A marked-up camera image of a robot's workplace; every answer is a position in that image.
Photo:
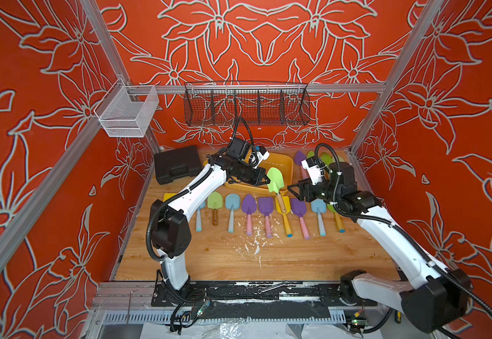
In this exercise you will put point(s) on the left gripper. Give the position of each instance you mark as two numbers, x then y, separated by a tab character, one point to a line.
256	181

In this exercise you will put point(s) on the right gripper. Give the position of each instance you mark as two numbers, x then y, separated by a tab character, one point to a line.
304	191

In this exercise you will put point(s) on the purple square shovel pink handle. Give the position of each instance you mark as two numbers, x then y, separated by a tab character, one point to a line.
299	209

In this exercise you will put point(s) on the light blue shovel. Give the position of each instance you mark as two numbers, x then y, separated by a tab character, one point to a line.
232	203
319	207
199	224

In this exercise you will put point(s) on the pale green shovel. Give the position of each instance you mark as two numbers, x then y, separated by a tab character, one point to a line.
276	183

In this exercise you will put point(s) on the purple pointed shovel pink handle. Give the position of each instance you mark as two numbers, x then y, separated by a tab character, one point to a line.
249	207

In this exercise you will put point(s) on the green shovel wooden handle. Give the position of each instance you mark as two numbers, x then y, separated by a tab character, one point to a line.
215	203

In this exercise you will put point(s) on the yellow shovel purple handle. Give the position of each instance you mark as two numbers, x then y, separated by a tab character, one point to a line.
168	196

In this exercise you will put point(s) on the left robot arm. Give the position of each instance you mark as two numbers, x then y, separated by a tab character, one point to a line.
168	234

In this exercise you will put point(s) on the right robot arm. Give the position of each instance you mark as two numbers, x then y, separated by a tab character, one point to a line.
432	295

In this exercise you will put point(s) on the yellow plastic storage box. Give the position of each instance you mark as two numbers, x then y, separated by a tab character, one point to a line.
275	160

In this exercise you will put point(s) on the black plastic tool case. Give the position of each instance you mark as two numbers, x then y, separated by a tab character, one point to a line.
177	164

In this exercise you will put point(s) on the black wire wall basket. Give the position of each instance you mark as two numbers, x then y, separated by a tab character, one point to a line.
210	104

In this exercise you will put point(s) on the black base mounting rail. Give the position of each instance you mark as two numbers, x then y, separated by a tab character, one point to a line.
326	293

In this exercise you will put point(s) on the white mesh wall basket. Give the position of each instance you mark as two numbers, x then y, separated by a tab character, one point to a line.
127	111

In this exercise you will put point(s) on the white cable duct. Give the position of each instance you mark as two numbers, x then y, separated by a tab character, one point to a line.
163	317

